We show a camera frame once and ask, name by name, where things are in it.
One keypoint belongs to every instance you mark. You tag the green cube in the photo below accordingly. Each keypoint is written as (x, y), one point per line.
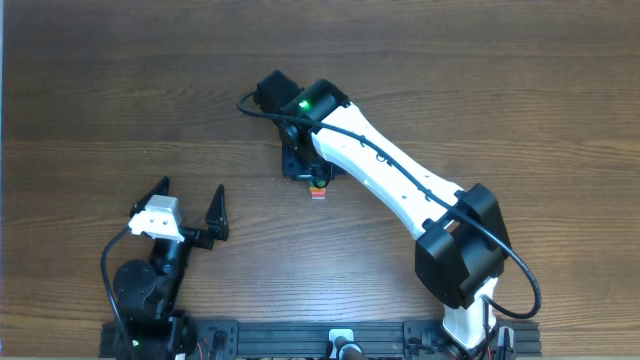
(314, 187)

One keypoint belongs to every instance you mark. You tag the orange cube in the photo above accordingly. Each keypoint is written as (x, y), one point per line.
(320, 191)

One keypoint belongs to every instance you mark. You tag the red cube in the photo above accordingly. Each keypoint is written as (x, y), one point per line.
(319, 196)

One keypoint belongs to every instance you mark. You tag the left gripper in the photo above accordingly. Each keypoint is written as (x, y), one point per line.
(200, 238)

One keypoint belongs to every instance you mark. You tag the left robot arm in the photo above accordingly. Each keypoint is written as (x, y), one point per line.
(165, 280)

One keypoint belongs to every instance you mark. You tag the mounting rail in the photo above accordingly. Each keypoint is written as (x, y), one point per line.
(290, 340)

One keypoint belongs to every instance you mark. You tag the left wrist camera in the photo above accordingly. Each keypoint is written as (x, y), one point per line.
(157, 217)

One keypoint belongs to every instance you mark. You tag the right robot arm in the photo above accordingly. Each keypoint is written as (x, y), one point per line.
(380, 160)

